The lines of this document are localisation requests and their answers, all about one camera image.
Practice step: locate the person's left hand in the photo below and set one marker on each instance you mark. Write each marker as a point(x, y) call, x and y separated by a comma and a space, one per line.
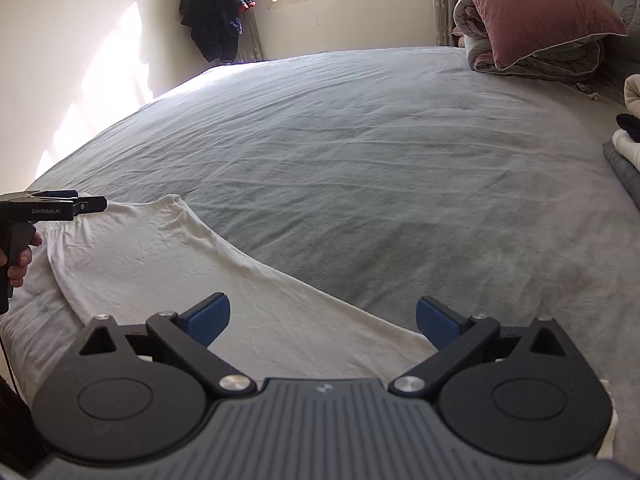
point(20, 262)

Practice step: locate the pink pillow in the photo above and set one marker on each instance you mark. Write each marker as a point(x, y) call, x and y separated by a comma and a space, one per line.
point(535, 10)

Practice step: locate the white folded garment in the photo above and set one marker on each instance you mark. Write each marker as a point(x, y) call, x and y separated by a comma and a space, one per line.
point(631, 150)

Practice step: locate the dark hanging jacket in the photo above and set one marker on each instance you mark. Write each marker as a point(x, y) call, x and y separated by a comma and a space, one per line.
point(217, 10)

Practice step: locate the person's dark clothing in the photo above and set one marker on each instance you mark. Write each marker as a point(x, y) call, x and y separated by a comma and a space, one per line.
point(12, 430)

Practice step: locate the bed with grey sheet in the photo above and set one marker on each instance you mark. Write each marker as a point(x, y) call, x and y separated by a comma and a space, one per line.
point(375, 160)

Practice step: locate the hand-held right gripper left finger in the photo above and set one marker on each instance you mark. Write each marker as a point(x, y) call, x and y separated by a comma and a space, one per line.
point(207, 317)

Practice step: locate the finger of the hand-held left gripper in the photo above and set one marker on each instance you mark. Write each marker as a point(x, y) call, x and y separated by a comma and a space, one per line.
point(92, 205)
point(57, 193)

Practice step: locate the black folded garment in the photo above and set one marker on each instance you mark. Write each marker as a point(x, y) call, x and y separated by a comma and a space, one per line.
point(630, 127)

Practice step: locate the grey folded garment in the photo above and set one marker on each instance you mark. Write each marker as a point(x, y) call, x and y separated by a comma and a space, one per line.
point(625, 175)

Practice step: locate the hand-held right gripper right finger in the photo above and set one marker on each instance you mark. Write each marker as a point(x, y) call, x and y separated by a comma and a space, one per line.
point(435, 320)

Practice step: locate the grey folded quilt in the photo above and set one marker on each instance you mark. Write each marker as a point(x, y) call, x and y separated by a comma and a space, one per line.
point(550, 65)

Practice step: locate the white pants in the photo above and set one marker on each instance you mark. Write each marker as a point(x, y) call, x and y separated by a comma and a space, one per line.
point(200, 260)

